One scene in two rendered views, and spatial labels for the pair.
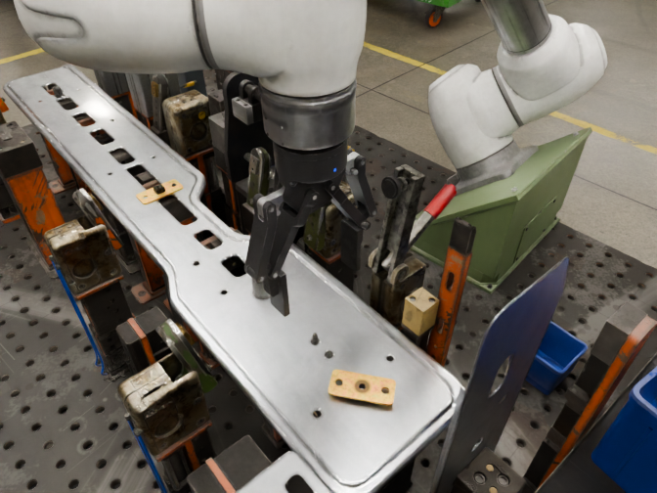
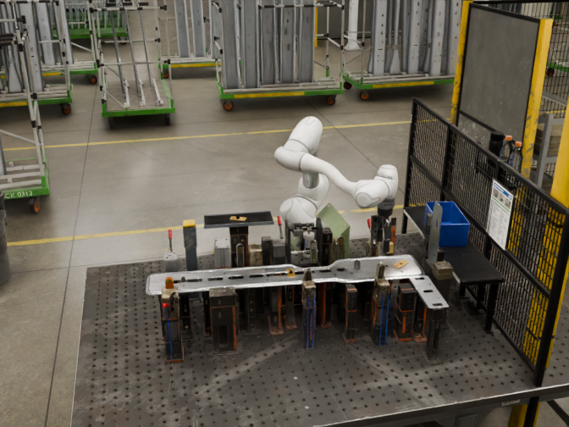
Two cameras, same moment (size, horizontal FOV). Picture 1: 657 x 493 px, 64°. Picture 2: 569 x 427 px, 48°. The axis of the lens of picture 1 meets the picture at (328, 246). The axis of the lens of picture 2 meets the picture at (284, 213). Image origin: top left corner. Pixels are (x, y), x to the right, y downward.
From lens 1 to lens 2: 294 cm
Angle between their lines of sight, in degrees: 51
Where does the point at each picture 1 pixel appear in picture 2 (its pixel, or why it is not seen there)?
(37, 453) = (335, 367)
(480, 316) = not seen: hidden behind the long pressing
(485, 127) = (312, 215)
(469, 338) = not seen: hidden behind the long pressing
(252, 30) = (393, 189)
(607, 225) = not seen: hidden behind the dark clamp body
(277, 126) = (389, 205)
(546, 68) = (323, 188)
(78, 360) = (300, 353)
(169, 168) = (277, 268)
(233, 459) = (403, 286)
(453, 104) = (300, 213)
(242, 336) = (371, 274)
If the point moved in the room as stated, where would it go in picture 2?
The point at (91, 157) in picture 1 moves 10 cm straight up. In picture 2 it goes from (251, 281) to (251, 263)
